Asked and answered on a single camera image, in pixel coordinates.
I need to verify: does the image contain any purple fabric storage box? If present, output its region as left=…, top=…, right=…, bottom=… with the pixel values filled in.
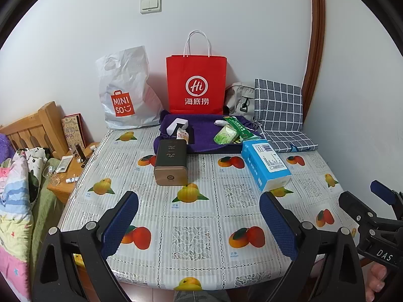
left=153, top=111, right=263, bottom=155

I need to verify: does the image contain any grey checked folded cloth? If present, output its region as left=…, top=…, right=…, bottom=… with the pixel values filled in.
left=253, top=79, right=319, bottom=153

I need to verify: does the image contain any long green packet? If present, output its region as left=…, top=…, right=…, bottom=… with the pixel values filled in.
left=223, top=116, right=262, bottom=142

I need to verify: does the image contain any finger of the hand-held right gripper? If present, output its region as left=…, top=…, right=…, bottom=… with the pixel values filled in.
left=370, top=180, right=403, bottom=215
left=338, top=190, right=383, bottom=236

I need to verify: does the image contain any grey backpack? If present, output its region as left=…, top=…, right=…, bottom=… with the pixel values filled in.
left=224, top=82, right=256, bottom=123

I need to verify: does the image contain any colourful quilt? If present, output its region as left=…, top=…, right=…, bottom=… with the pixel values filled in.
left=0, top=156, right=37, bottom=299

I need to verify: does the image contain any blue tissue pack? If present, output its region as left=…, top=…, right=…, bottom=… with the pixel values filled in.
left=241, top=139, right=292, bottom=193

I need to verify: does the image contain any dark small bottle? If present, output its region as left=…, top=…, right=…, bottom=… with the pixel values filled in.
left=74, top=145, right=89, bottom=166

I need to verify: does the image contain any black and white pillow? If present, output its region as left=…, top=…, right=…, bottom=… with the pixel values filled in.
left=16, top=147, right=52, bottom=202

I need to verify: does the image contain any brown wooden door frame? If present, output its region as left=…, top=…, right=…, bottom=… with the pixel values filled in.
left=301, top=0, right=325, bottom=126

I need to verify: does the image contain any brown tin box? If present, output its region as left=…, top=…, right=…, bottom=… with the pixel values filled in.
left=154, top=138, right=189, bottom=186

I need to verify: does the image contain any white plastic shopping bag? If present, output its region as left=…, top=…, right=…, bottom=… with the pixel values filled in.
left=95, top=46, right=164, bottom=130

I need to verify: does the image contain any glass cup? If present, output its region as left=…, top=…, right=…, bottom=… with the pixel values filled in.
left=42, top=165, right=62, bottom=185

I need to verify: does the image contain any white light switch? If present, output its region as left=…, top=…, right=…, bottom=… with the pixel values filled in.
left=140, top=0, right=162, bottom=15

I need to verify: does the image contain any fruit print tablecloth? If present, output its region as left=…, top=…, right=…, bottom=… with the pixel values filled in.
left=58, top=129, right=362, bottom=291

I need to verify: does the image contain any green bedsheet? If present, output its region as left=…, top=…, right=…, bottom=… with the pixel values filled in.
left=30, top=159, right=68, bottom=252

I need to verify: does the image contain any white foam block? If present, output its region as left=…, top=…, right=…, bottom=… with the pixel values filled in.
left=166, top=118, right=189, bottom=136

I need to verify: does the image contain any purple plush toy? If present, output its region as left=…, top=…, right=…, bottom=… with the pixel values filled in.
left=0, top=133, right=16, bottom=164

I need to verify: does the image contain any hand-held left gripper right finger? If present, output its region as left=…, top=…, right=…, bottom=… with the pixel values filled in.
left=259, top=191, right=367, bottom=302

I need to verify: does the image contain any person's right hand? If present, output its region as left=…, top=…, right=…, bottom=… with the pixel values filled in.
left=362, top=262, right=390, bottom=293

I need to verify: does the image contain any patterned book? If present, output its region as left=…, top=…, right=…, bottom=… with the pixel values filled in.
left=61, top=113, right=86, bottom=150

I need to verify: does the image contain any red paper bag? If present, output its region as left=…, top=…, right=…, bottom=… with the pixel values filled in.
left=166, top=30, right=227, bottom=115

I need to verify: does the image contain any wooden headboard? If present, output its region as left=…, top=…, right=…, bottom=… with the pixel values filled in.
left=0, top=101, right=68, bottom=161

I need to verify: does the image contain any wooden nightstand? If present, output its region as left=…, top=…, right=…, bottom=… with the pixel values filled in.
left=47, top=141, right=100, bottom=203

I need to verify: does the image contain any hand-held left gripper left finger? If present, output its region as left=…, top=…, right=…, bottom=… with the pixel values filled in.
left=31, top=190, right=140, bottom=302

